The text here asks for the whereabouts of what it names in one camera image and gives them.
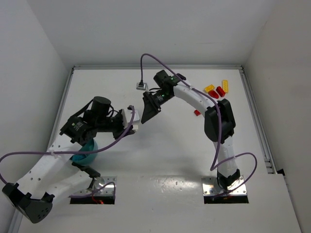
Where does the yellow long lego brick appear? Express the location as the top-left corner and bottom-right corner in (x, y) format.
(222, 80), (229, 93)

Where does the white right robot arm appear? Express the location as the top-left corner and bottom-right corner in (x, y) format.
(141, 70), (240, 190)

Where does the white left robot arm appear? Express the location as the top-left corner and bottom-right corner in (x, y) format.
(0, 96), (139, 224)

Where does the red square lego brick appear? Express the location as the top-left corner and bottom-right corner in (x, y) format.
(194, 110), (201, 116)

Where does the teal divided round container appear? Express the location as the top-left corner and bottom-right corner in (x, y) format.
(70, 139), (98, 166)

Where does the red small lego brick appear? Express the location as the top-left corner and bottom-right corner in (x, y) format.
(208, 90), (219, 99)

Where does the red long lego brick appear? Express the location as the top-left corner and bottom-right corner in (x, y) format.
(216, 86), (226, 97)

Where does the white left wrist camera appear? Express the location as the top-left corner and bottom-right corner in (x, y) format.
(121, 109), (140, 128)

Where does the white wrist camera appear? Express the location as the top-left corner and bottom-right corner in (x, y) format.
(121, 109), (140, 128)
(136, 82), (148, 91)

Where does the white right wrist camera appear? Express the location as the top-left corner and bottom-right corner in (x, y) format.
(136, 82), (148, 91)

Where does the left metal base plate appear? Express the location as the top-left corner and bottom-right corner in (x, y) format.
(70, 176), (117, 199)

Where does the metal base plate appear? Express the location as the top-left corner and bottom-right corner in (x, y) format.
(202, 176), (247, 196)
(70, 176), (117, 199)

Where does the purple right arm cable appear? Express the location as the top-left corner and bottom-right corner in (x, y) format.
(138, 53), (258, 196)

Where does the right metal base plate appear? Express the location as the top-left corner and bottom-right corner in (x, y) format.
(202, 176), (247, 196)

